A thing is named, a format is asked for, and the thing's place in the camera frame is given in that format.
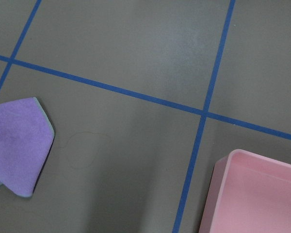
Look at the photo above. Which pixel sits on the purple microfiber cloth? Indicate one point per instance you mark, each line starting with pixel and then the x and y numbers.
pixel 26 136

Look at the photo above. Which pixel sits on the pink plastic tray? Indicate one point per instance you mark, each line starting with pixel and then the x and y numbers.
pixel 248 193

